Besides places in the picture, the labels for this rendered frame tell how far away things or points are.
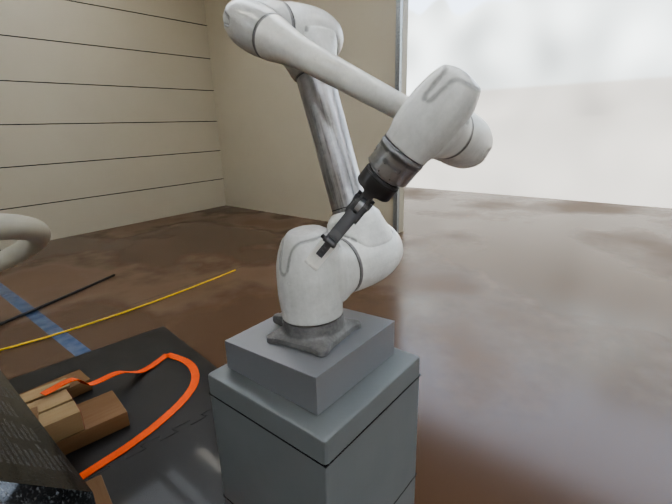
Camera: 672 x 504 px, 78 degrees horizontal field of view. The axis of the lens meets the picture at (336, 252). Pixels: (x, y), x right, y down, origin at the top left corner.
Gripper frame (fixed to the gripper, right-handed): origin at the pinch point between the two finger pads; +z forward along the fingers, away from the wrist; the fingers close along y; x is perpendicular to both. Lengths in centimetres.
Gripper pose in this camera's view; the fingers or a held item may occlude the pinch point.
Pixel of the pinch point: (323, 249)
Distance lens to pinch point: 85.8
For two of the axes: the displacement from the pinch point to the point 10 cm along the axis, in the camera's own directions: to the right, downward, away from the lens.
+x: 7.7, 6.3, 0.2
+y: -2.7, 3.6, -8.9
